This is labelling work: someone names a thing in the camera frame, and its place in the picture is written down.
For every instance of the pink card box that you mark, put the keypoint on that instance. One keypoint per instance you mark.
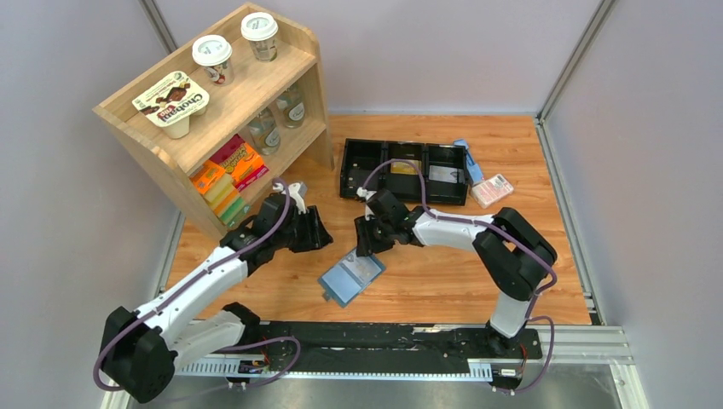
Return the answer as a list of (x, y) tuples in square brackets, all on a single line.
[(492, 190)]

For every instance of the white lidded cup left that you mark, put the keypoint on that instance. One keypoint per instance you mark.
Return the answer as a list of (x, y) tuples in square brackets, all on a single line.
[(213, 53)]

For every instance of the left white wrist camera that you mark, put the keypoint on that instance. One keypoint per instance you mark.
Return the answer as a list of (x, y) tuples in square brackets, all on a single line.
[(297, 191)]

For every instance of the silver VIP card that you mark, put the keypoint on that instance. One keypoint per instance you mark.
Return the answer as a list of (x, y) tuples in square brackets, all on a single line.
[(446, 174)]

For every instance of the wooden shelf unit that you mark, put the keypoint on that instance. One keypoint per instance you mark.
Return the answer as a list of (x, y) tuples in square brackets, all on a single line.
[(170, 163)]

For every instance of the black bin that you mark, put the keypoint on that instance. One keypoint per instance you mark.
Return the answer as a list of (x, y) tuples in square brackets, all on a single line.
[(440, 192), (360, 158), (405, 187)]

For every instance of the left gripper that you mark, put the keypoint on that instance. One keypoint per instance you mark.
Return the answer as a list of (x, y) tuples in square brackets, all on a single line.
[(316, 237)]

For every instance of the glass bottle left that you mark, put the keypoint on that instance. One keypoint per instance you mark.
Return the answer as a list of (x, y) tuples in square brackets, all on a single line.
[(264, 132)]

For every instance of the white lidded cup right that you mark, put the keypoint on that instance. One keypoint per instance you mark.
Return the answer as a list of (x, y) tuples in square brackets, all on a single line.
[(259, 29)]

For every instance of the teal leather card holder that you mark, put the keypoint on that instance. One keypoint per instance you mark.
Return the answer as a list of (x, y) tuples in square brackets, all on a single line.
[(350, 277)]

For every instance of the light blue box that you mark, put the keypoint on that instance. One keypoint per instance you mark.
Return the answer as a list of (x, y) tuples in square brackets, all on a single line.
[(473, 170)]

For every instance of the glass bottle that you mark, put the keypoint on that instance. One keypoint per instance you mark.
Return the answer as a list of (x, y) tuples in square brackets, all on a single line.
[(264, 132), (290, 103)]

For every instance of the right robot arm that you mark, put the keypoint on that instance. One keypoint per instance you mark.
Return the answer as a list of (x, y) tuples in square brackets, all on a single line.
[(515, 255)]

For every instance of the Chobani yogurt pack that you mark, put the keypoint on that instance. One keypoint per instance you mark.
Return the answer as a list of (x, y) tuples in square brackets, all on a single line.
[(171, 102)]

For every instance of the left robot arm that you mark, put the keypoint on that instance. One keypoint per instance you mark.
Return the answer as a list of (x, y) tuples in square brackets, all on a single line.
[(141, 349)]

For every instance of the black bin right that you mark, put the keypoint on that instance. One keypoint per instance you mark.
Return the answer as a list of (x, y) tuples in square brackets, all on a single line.
[(440, 192)]

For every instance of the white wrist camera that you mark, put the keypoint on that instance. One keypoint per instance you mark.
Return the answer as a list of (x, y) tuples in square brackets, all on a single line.
[(297, 191), (364, 195)]

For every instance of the glass bottle right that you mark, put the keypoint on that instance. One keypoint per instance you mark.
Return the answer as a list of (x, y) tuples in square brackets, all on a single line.
[(290, 103)]

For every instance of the black bin middle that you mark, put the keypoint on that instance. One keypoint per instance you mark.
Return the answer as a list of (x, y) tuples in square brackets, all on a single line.
[(405, 187)]

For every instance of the white lidded cup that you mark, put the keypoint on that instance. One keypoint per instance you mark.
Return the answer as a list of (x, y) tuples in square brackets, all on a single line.
[(259, 29), (213, 53)]

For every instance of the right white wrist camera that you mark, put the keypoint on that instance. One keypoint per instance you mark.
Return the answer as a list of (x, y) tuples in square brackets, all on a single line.
[(364, 195)]

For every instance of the gold card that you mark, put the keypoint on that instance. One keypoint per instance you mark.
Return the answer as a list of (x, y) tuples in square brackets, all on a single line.
[(410, 167)]

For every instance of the colourful sponge stack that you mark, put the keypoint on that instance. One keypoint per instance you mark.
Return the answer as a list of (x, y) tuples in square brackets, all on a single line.
[(217, 189)]

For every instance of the red orange sponge pack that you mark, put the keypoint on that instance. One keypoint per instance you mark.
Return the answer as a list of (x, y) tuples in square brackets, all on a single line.
[(241, 161)]

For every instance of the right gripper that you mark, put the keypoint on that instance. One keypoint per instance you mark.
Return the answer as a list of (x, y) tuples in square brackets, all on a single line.
[(367, 244)]

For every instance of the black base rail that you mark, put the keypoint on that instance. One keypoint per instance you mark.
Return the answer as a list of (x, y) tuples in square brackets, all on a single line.
[(345, 347)]

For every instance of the black bin left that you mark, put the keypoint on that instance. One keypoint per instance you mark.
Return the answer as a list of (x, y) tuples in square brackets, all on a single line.
[(360, 158)]

